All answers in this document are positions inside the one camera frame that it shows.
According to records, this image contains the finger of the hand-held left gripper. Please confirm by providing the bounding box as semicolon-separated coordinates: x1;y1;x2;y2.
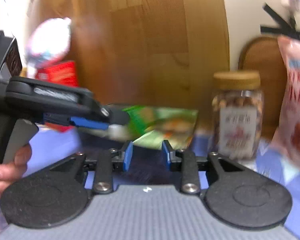
41;105;129;132

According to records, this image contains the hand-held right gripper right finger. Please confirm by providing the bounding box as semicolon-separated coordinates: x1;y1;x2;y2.
162;140;250;194

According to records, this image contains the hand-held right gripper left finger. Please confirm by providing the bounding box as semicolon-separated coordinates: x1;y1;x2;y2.
47;141;133;194

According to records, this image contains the green cracker packet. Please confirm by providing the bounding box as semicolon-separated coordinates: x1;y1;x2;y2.
122;105;199;150

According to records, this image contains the person's left hand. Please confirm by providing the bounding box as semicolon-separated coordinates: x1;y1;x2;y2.
0;144;33;199

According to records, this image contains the red gift box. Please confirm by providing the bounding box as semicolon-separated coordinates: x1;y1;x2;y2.
35;60;79;133

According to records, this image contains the pink white plush toy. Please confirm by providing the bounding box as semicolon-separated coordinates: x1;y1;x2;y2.
24;17;73;68

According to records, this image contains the clear nut jar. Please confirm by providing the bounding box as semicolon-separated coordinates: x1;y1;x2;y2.
211;70;264;160

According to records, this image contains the blue printed tablecloth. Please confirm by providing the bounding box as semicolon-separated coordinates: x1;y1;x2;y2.
0;125;300;240

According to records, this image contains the round wooden cutting board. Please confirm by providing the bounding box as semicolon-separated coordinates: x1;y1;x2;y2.
237;36;289;135

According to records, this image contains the pink snack bag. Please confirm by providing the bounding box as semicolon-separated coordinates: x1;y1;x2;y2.
269;35;300;175

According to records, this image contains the wood grain wall panel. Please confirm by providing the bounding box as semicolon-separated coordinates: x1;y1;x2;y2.
40;0;230;135

